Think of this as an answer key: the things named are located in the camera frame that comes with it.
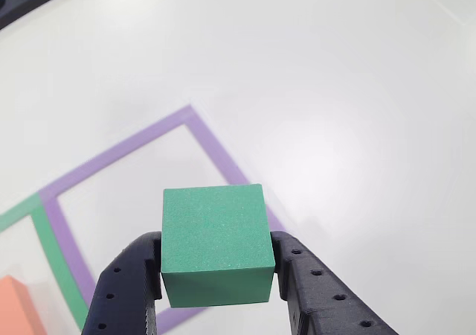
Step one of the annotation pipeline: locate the purple square frame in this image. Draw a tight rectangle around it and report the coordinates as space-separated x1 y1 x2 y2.
39 103 288 334

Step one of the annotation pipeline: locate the orange cube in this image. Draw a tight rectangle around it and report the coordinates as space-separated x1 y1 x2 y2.
0 275 48 335

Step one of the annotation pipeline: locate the black power strip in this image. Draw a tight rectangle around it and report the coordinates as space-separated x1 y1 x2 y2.
0 0 90 31

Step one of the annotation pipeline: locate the green square frame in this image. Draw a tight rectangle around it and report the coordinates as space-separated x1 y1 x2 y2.
0 192 90 332

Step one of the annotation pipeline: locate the green cube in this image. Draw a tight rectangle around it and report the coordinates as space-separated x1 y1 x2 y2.
160 182 277 309

